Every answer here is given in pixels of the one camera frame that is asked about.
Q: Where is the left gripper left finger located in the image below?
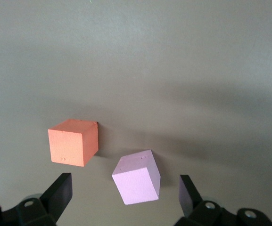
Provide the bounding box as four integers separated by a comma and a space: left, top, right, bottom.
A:
15, 172, 73, 226

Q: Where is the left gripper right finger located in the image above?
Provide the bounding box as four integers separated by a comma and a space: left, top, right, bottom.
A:
174, 174, 239, 226

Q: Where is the orange foam cube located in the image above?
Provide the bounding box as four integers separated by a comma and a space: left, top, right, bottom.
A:
48, 118, 99, 168

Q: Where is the pink foam cube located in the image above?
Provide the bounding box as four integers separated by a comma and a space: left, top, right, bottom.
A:
111, 149, 162, 206

